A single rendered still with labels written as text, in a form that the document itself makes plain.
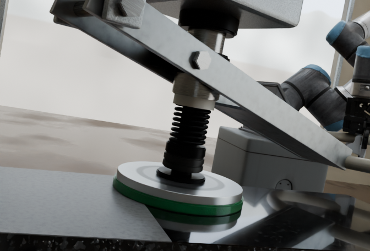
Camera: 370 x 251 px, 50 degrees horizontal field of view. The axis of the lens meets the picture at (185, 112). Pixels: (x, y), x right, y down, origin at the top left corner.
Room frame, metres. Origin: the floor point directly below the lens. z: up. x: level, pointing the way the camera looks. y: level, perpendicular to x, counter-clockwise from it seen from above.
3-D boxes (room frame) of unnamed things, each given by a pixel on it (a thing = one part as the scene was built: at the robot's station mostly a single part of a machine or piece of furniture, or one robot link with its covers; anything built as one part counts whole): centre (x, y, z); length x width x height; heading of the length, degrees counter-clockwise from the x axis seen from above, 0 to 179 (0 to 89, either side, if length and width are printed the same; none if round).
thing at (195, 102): (0.66, -0.01, 0.98); 0.07 x 0.07 x 0.04
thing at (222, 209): (0.66, -0.01, 0.84); 0.22 x 0.22 x 0.04
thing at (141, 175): (0.66, -0.01, 0.84); 0.21 x 0.21 x 0.01
